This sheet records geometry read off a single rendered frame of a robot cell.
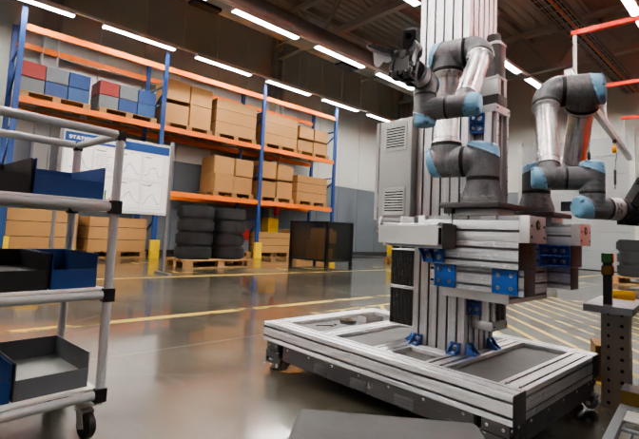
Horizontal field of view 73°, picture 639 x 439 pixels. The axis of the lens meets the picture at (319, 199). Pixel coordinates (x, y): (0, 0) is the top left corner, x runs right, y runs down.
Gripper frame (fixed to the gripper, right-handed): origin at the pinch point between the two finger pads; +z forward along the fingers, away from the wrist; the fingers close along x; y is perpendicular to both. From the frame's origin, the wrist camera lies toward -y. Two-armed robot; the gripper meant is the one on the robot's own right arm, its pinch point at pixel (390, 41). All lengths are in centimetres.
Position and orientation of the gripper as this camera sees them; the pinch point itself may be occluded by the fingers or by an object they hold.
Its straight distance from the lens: 132.7
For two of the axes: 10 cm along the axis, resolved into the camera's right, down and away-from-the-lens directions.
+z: -5.4, -0.9, -8.3
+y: -1.6, 9.9, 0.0
